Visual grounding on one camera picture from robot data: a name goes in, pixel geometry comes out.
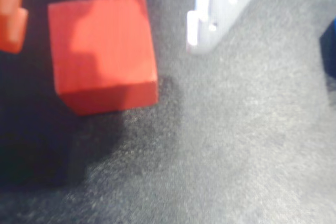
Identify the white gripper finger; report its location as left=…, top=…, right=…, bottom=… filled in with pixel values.
left=185, top=0, right=271, bottom=55

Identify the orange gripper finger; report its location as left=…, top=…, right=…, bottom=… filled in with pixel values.
left=0, top=0, right=29, bottom=54

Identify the red cube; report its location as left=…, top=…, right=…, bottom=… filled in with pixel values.
left=47, top=0, right=159, bottom=116

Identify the blue cube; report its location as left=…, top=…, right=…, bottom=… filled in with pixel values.
left=319, top=17, right=336, bottom=81

